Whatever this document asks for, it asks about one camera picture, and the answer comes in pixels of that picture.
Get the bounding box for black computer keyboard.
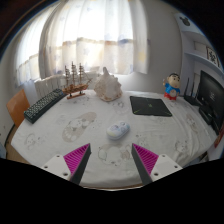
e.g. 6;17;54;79
23;88;67;125

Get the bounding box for white cartoon-printed computer mouse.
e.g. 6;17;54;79
106;121;131;141

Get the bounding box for white star-printed curtain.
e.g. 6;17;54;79
14;0;149;86

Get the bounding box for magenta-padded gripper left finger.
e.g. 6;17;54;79
41;143;92;186

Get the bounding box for black mouse pad green lines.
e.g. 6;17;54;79
129;95;173;118

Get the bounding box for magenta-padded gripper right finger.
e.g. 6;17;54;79
131;143;184;186

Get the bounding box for white cartoon-printed tablecloth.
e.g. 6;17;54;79
10;89;218;190

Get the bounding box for large white conch shell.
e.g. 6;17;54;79
93;66;123;103

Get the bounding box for white radiator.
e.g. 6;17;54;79
34;66;101;99

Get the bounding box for wooden model sailing ship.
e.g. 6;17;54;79
61;60;92;100

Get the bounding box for small black box device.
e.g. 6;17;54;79
198;105;215;126

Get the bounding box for orange wooden chair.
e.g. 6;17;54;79
5;88;31;128

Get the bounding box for black flat monitor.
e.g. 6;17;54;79
196;69;224;135

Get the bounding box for cartoon boy clock figurine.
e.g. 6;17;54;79
162;72;182;101

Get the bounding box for white wall shelf unit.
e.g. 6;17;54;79
174;12;224;78

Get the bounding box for black router with antennas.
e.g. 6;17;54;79
183;77;203;107

